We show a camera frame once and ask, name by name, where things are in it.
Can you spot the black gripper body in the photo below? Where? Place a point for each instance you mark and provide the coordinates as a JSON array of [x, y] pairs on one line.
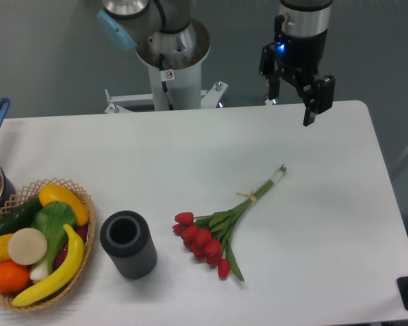
[[297, 58]]

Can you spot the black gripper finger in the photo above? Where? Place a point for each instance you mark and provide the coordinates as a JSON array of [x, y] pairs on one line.
[[319, 98], [268, 69]]

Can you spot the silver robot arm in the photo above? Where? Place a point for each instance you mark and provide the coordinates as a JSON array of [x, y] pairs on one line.
[[129, 23]]

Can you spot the red tulip bouquet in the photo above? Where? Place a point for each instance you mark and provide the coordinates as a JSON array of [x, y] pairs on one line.
[[210, 237]]

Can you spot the grey ribbed vase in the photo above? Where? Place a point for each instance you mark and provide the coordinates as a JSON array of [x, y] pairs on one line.
[[125, 236]]

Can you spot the red vegetable in basket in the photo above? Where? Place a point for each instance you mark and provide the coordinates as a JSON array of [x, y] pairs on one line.
[[82, 233]]

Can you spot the green bok choy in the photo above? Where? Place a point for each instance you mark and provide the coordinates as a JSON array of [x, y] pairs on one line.
[[50, 221]]

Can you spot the yellow banana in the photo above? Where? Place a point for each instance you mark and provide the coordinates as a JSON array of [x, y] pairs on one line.
[[60, 277]]

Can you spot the dark green cucumber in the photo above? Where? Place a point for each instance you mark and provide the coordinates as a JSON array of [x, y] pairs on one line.
[[20, 217]]

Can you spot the beige round disc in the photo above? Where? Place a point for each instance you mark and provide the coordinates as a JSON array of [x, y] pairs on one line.
[[27, 246]]

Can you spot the orange fruit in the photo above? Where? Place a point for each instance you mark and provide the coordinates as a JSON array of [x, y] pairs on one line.
[[13, 277]]

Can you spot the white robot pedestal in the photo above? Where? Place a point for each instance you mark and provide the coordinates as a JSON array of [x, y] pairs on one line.
[[174, 68]]

